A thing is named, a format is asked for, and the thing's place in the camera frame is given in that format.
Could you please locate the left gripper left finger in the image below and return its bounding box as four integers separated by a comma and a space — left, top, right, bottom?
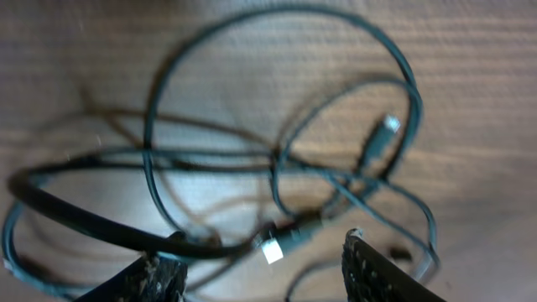
75, 252, 188, 302

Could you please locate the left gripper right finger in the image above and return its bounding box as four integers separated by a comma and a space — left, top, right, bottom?
341, 229, 445, 302

